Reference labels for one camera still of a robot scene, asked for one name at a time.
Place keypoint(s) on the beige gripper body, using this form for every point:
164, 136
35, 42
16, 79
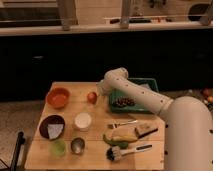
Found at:
100, 89

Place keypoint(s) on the red apple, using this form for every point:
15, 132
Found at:
92, 97

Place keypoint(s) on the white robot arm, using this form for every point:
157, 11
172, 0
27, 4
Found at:
189, 135

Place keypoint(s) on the white paper cup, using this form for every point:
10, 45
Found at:
82, 121

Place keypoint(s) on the small metal cup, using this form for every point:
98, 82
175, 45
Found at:
77, 145

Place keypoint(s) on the green plastic cup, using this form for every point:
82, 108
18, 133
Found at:
58, 147

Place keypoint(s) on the bunch of red grapes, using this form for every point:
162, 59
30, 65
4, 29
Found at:
123, 102

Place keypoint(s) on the green plastic tray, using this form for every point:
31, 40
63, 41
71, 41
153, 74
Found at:
137, 108

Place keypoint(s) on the silver fork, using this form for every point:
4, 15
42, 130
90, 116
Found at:
116, 125

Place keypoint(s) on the blue sponge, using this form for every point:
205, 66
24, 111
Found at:
145, 86

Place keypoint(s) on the orange bowl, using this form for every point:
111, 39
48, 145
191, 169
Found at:
57, 98

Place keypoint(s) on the yellow banana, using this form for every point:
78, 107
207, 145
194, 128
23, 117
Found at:
124, 135

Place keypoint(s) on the green pepper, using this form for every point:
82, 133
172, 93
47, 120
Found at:
121, 144

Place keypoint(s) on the wooden scrub brush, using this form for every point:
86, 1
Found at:
143, 130

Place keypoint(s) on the dark brown bowl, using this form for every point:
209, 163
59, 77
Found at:
53, 119

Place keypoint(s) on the grey cloth in bowl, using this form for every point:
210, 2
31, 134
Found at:
54, 130

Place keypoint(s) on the black stand left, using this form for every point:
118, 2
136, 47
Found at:
19, 143

